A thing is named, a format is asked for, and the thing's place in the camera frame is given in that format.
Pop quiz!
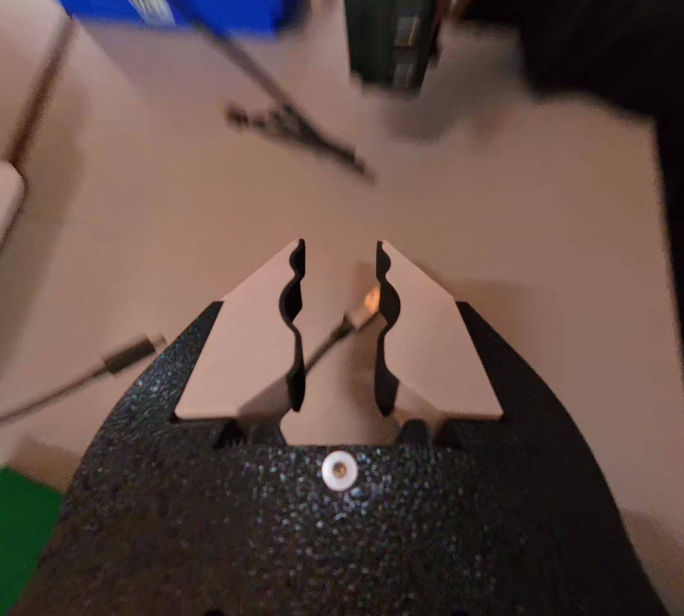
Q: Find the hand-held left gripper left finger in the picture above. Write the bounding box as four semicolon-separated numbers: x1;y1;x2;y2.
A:
174;238;307;421

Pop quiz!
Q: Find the person's right forearm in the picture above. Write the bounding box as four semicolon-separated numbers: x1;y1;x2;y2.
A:
462;0;684;117

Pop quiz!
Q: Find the thin silver plug cable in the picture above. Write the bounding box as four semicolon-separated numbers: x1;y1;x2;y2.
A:
0;334;167;425

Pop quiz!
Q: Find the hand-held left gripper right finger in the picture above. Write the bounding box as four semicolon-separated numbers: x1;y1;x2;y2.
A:
374;240;504;421

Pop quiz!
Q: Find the orange plug usb cable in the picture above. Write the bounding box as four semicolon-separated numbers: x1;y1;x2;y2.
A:
304;284;387;373

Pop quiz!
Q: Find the green storage bin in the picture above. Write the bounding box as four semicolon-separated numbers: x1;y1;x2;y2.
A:
0;466;65;616

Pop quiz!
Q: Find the ribbed black hub cable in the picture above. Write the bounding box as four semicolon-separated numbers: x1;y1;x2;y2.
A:
120;0;376;184

